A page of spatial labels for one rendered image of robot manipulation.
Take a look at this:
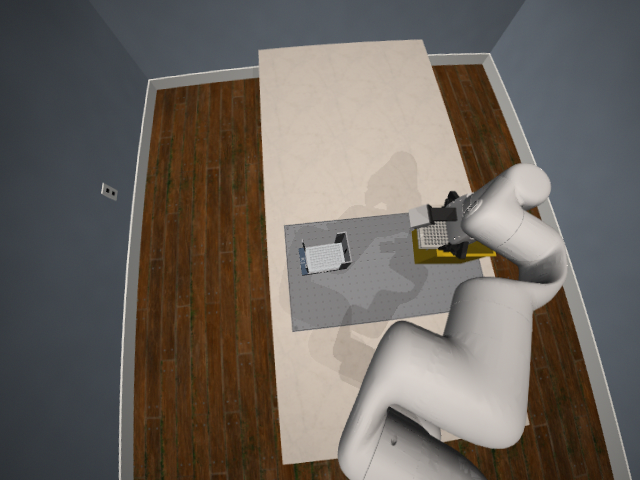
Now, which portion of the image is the olive-yellow open-top bin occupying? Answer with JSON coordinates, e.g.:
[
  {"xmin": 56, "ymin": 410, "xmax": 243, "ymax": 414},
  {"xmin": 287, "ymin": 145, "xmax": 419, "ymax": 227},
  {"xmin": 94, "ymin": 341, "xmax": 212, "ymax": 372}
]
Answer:
[{"xmin": 412, "ymin": 229, "xmax": 496, "ymax": 264}]

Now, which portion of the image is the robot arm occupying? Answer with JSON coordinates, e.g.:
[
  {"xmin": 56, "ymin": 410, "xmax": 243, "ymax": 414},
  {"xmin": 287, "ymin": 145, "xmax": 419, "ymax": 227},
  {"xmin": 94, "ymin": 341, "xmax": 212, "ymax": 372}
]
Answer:
[{"xmin": 338, "ymin": 163, "xmax": 568, "ymax": 480}]

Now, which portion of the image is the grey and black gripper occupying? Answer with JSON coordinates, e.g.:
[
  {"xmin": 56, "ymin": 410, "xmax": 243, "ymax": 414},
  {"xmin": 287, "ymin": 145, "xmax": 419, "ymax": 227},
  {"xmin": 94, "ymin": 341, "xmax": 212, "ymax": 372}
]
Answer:
[{"xmin": 438, "ymin": 191, "xmax": 476, "ymax": 259}]

